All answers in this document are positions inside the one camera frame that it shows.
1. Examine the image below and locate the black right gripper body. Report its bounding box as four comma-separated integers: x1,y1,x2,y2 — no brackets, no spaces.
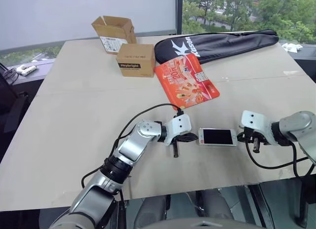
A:
243,129,269,153

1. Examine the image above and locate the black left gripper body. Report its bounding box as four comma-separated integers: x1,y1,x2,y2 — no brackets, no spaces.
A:
172,133,189,158

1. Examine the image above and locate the clear plastic phone case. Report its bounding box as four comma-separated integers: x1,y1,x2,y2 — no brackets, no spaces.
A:
197,127,238,147

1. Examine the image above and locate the red printed packet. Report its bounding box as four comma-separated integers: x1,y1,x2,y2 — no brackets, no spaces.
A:
154,53,221,110

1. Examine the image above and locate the dark rounded shape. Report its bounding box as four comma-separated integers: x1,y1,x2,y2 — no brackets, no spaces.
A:
197,189,234,222
136,196,171,229

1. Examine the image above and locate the grey curved robot torso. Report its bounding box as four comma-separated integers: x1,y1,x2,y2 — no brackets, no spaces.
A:
169,218,250,229

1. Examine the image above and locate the black Kason racket bag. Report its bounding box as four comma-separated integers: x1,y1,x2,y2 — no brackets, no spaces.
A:
154,29,279,65

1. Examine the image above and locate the closed Heybright cardboard box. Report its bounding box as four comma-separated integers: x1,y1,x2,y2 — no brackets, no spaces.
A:
116,43,156,78

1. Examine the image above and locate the crumpled white paper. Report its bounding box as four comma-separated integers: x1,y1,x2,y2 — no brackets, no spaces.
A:
281,42,303,53

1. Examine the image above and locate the open cardboard box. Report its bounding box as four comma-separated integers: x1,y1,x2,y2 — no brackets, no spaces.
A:
91,15,137,56

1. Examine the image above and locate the white power strip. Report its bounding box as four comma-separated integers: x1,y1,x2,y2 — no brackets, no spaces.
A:
16,64,38,77

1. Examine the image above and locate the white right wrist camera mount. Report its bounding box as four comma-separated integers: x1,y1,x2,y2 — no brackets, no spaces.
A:
238,110,276,146

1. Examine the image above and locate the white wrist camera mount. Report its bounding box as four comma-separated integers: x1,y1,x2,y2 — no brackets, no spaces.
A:
164,114,193,146
238,110,276,146

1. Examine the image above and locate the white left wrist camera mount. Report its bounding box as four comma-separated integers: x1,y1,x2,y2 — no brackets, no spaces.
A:
164,114,193,146

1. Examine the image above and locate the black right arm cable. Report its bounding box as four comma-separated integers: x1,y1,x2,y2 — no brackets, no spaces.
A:
245,137,316,178

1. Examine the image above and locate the thin white cable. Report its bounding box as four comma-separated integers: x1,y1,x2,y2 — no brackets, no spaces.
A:
185,191,202,211

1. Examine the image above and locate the black table frame bar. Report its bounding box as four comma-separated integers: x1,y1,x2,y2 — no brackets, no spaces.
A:
247,184,273,229

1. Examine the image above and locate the dark window frame post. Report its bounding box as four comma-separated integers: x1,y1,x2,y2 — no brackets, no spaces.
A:
175,0,184,36

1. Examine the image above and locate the black cable bundle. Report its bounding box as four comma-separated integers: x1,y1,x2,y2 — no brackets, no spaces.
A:
3,67,19,85

